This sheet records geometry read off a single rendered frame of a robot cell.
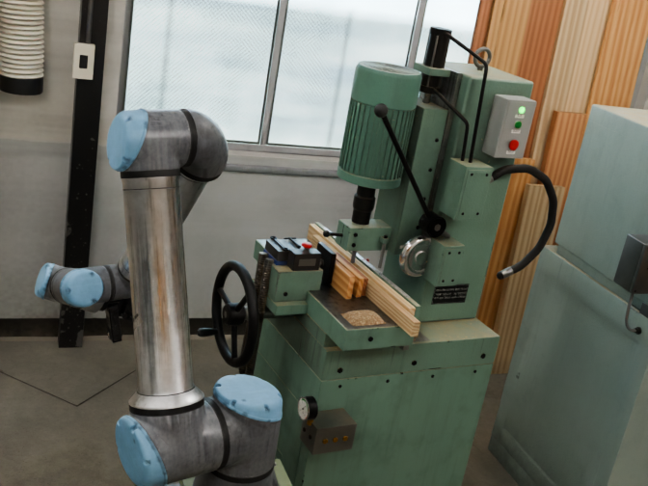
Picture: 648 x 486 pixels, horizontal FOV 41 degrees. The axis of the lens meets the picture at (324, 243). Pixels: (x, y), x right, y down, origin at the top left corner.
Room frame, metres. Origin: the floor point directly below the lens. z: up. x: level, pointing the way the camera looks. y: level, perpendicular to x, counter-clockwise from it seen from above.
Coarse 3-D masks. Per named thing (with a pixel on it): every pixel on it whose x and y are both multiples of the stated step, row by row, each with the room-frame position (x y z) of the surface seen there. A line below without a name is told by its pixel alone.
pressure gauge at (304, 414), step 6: (306, 396) 1.98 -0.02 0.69; (312, 396) 1.99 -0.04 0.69; (300, 402) 1.99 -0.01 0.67; (306, 402) 1.96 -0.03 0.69; (312, 402) 1.96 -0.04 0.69; (300, 408) 1.98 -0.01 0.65; (306, 408) 1.96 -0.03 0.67; (312, 408) 1.95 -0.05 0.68; (300, 414) 1.98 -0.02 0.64; (306, 414) 1.96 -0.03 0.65; (312, 414) 1.95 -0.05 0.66; (312, 420) 1.98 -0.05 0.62
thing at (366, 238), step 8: (344, 224) 2.28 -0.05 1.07; (352, 224) 2.29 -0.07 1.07; (368, 224) 2.32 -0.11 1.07; (376, 224) 2.33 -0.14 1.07; (384, 224) 2.34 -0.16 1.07; (344, 232) 2.27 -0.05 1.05; (352, 232) 2.26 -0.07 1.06; (360, 232) 2.27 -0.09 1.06; (368, 232) 2.29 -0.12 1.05; (376, 232) 2.30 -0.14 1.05; (384, 232) 2.31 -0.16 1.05; (336, 240) 2.31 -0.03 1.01; (344, 240) 2.27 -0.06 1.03; (352, 240) 2.26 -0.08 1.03; (360, 240) 2.27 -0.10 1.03; (368, 240) 2.29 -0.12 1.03; (376, 240) 2.30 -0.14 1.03; (344, 248) 2.26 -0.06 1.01; (352, 248) 2.26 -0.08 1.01; (360, 248) 2.28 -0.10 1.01; (368, 248) 2.29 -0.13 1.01; (376, 248) 2.30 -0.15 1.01
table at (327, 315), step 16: (256, 240) 2.48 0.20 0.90; (304, 240) 2.56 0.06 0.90; (256, 256) 2.47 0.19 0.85; (320, 288) 2.20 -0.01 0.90; (272, 304) 2.13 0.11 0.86; (288, 304) 2.13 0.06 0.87; (304, 304) 2.15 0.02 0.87; (320, 304) 2.10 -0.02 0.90; (336, 304) 2.12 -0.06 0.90; (352, 304) 2.14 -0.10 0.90; (368, 304) 2.16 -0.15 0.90; (320, 320) 2.09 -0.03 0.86; (336, 320) 2.02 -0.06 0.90; (384, 320) 2.07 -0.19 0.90; (336, 336) 2.01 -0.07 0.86; (352, 336) 1.98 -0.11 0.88; (368, 336) 2.01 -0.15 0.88; (384, 336) 2.03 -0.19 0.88; (400, 336) 2.06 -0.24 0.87
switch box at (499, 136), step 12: (504, 96) 2.33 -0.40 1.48; (516, 96) 2.36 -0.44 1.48; (492, 108) 2.35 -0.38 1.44; (504, 108) 2.30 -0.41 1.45; (516, 108) 2.31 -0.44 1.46; (528, 108) 2.33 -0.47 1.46; (492, 120) 2.34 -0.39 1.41; (504, 120) 2.30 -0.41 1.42; (516, 120) 2.32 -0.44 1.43; (528, 120) 2.34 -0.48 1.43; (492, 132) 2.33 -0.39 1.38; (504, 132) 2.30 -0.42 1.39; (528, 132) 2.35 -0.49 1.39; (492, 144) 2.32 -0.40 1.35; (504, 144) 2.31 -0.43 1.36; (504, 156) 2.32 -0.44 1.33; (516, 156) 2.33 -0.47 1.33
